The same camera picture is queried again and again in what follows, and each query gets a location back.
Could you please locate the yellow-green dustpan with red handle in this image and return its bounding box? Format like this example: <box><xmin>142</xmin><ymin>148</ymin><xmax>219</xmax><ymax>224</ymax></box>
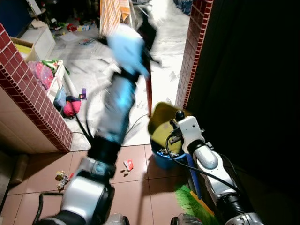
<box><xmin>144</xmin><ymin>59</ymin><xmax>193</xmax><ymax>154</ymax></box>

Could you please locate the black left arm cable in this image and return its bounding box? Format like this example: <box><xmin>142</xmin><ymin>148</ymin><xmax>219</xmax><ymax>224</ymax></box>
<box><xmin>74</xmin><ymin>84</ymin><xmax>113</xmax><ymax>143</ymax></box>

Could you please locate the cardboard box with yellow inside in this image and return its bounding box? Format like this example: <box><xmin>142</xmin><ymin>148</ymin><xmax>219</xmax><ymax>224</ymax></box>
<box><xmin>10</xmin><ymin>36</ymin><xmax>38</xmax><ymax>62</ymax></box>

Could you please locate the blue plastic bucket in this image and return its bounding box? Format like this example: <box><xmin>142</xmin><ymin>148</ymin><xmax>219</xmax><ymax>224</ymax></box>
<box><xmin>150</xmin><ymin>136</ymin><xmax>189</xmax><ymax>170</ymax></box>

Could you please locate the pink plastic bag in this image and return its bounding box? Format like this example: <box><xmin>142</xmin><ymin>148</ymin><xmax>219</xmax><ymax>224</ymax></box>
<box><xmin>28</xmin><ymin>60</ymin><xmax>55</xmax><ymax>90</ymax></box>

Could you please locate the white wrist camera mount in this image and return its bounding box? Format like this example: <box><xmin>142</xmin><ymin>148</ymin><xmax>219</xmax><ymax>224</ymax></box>
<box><xmin>177</xmin><ymin>116</ymin><xmax>206</xmax><ymax>153</ymax></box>
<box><xmin>107</xmin><ymin>23</ymin><xmax>147</xmax><ymax>78</ymax></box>

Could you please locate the dark blue cushion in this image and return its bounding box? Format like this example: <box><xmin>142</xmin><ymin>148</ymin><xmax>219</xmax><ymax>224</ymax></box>
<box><xmin>173</xmin><ymin>0</ymin><xmax>193</xmax><ymax>15</ymax></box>

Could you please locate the white low cabinet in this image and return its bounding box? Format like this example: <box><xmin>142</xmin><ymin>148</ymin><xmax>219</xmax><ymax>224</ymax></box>
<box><xmin>21</xmin><ymin>23</ymin><xmax>56</xmax><ymax>60</ymax></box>

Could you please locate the thin black floor cable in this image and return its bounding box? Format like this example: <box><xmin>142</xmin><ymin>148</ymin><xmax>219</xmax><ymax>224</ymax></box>
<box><xmin>125</xmin><ymin>115</ymin><xmax>150</xmax><ymax>137</ymax></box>

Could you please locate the crumpled silver wrapper trash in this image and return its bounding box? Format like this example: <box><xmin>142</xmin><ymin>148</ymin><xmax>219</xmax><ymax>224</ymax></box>
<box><xmin>158</xmin><ymin>149</ymin><xmax>177</xmax><ymax>157</ymax></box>

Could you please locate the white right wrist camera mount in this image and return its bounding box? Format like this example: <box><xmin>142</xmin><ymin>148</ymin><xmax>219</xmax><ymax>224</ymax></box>
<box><xmin>177</xmin><ymin>116</ymin><xmax>206</xmax><ymax>153</ymax></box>

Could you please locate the red and white wrapper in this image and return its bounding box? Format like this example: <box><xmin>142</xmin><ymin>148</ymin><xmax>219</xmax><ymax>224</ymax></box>
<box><xmin>123</xmin><ymin>159</ymin><xmax>135</xmax><ymax>172</ymax></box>

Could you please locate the small crumpled toy litter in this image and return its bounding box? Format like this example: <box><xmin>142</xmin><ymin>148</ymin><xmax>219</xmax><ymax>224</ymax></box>
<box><xmin>55</xmin><ymin>170</ymin><xmax>71</xmax><ymax>191</ymax></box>

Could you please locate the green broom with blue handle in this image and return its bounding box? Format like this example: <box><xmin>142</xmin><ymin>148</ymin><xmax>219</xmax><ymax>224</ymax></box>
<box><xmin>174</xmin><ymin>151</ymin><xmax>220</xmax><ymax>225</ymax></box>

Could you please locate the thick black hose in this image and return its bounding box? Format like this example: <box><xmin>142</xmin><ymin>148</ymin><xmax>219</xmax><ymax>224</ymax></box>
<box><xmin>37</xmin><ymin>191</ymin><xmax>65</xmax><ymax>222</ymax></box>

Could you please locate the orange striped cloth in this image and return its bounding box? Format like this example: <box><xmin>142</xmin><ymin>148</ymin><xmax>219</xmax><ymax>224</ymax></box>
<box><xmin>99</xmin><ymin>0</ymin><xmax>132</xmax><ymax>38</ymax></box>

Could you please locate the light blue bag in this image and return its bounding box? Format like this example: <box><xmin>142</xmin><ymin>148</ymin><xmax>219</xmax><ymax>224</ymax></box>
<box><xmin>53</xmin><ymin>86</ymin><xmax>68</xmax><ymax>111</ymax></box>

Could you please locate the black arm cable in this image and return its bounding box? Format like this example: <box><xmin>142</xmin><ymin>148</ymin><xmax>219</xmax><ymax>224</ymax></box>
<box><xmin>165</xmin><ymin>134</ymin><xmax>240</xmax><ymax>194</ymax></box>
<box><xmin>74</xmin><ymin>84</ymin><xmax>113</xmax><ymax>143</ymax></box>

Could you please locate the white plastic rack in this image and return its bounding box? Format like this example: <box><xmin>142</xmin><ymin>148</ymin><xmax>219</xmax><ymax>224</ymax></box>
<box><xmin>46</xmin><ymin>60</ymin><xmax>78</xmax><ymax>102</ymax></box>

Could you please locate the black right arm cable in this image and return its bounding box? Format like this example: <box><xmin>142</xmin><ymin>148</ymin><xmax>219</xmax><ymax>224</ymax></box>
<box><xmin>165</xmin><ymin>134</ymin><xmax>240</xmax><ymax>194</ymax></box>

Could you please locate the green cloth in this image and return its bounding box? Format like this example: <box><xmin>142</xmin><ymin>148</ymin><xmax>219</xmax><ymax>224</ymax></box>
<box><xmin>42</xmin><ymin>58</ymin><xmax>64</xmax><ymax>69</ymax></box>

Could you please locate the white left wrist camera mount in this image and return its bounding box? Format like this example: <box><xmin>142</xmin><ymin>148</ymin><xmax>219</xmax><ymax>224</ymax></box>
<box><xmin>107</xmin><ymin>23</ymin><xmax>147</xmax><ymax>78</ymax></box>

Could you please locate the grey robot left leg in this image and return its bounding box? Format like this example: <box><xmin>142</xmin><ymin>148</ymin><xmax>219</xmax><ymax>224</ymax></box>
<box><xmin>105</xmin><ymin>213</ymin><xmax>130</xmax><ymax>225</ymax></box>

